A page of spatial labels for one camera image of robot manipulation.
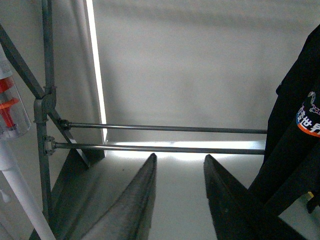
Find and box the grey rack rod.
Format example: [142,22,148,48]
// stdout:
[51,141,265,155]
[58,119,267,135]

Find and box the white red stick vacuum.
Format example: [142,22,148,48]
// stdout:
[0,48,55,240]

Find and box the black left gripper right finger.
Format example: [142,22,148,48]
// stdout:
[203,154,304,240]

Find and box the grey metal rack frame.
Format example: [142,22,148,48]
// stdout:
[0,0,105,240]

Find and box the upper grey rack rod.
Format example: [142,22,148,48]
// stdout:
[58,119,267,135]

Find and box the black printed t-shirt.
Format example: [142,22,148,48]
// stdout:
[249,28,320,215]

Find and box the lower grey rack rod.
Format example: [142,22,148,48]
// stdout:
[51,141,265,155]

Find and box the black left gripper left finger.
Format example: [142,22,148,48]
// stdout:
[82,153,157,240]

